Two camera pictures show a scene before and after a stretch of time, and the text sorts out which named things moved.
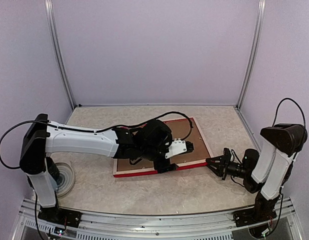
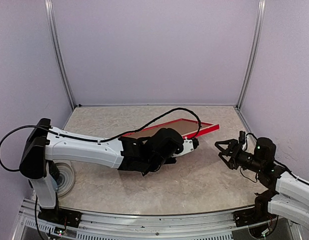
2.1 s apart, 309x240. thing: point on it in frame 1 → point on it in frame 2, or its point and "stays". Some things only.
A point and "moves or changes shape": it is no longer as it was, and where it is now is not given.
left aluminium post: x=48 y=4 stays
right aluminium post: x=260 y=20 stays
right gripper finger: x=220 y=160 → x=233 y=145
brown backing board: x=184 y=130 moves or changes shape
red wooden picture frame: x=142 y=172 → x=188 y=128
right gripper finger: x=220 y=170 → x=230 y=163
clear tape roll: x=64 y=190 stays
